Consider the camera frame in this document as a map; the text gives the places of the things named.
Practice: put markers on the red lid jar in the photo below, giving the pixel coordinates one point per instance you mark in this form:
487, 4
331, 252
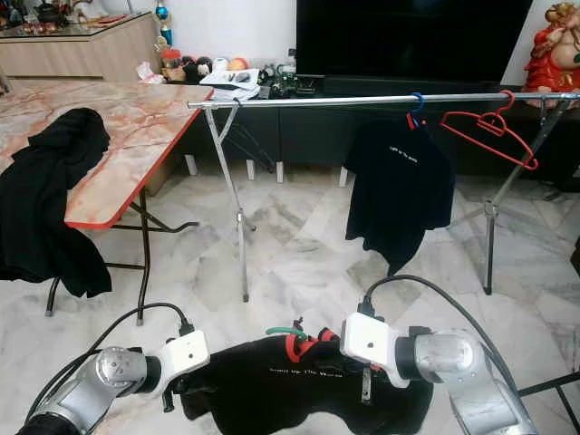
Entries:
172, 65

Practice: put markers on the white magazine stack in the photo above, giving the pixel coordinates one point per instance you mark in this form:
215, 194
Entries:
228, 82

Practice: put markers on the black shirt red collar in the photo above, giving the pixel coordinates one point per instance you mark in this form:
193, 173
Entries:
299, 394

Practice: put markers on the white blue ball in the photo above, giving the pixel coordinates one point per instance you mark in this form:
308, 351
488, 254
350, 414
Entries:
221, 65

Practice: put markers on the black flat television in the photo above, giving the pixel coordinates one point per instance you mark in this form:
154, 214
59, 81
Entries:
412, 38

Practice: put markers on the plain black garment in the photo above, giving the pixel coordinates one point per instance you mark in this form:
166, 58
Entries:
50, 213

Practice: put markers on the silver metal clothes rack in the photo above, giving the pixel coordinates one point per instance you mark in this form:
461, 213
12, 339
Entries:
326, 101

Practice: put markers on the black plush toy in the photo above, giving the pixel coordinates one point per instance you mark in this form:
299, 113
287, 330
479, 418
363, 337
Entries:
197, 68

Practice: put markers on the light wooden sideboard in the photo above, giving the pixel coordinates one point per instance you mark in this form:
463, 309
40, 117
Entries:
82, 52

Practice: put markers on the navy t-shirt white print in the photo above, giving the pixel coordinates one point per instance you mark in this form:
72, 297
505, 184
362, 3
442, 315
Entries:
399, 195

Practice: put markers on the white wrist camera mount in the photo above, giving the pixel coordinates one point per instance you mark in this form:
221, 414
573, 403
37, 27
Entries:
372, 343
183, 355

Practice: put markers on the green plastic hanger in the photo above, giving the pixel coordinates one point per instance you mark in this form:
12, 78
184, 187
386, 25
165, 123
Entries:
285, 332

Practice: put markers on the orange yellow ball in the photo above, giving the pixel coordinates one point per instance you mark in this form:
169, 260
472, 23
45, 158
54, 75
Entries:
238, 64

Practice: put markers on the gold trophy blue ornaments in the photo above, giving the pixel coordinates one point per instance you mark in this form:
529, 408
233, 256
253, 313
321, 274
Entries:
164, 20

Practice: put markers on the pink tissue box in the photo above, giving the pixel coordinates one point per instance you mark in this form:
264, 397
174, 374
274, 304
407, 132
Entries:
149, 72

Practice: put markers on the red plastic hanger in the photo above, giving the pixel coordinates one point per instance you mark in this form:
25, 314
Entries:
489, 124

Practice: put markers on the black low tv console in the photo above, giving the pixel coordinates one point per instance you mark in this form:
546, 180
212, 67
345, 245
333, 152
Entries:
299, 134

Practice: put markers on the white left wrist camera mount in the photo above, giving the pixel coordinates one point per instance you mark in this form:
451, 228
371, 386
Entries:
183, 355

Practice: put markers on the red laughing buddha statue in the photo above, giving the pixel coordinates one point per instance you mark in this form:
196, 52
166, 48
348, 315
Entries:
551, 54

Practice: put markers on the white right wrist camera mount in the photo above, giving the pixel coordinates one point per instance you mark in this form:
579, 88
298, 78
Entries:
372, 343

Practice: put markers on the black metal folding chair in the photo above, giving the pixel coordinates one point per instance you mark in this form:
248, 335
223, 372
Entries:
553, 382

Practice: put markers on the blue plastic hanger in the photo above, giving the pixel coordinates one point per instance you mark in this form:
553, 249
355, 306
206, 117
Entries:
418, 97

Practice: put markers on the black soundbar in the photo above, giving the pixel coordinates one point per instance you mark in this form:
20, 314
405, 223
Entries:
403, 85

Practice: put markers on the marble folding table red edge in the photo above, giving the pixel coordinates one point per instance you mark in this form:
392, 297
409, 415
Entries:
145, 122

